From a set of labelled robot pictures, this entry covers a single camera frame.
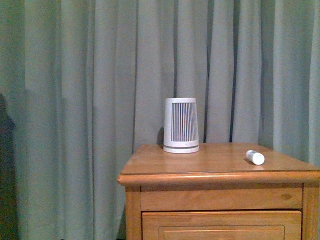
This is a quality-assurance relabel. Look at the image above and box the white medicine bottle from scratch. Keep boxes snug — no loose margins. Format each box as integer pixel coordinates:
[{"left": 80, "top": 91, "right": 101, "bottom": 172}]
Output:
[{"left": 246, "top": 150, "right": 265, "bottom": 166}]

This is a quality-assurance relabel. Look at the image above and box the wooden nightstand drawer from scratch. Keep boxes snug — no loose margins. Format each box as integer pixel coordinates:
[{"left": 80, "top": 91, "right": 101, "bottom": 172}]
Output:
[{"left": 142, "top": 210, "right": 302, "bottom": 240}]

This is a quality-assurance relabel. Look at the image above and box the white slatted table lamp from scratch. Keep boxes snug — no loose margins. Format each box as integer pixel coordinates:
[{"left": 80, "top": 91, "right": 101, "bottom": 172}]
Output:
[{"left": 163, "top": 97, "right": 199, "bottom": 154}]

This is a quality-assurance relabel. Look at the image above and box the grey-green curtain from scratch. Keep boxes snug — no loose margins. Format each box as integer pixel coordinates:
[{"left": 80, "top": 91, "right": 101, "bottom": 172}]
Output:
[{"left": 0, "top": 0, "right": 320, "bottom": 240}]

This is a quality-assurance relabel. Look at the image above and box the wooden nightstand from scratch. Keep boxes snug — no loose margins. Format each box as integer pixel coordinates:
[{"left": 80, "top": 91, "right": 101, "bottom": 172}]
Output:
[{"left": 117, "top": 143, "right": 320, "bottom": 240}]

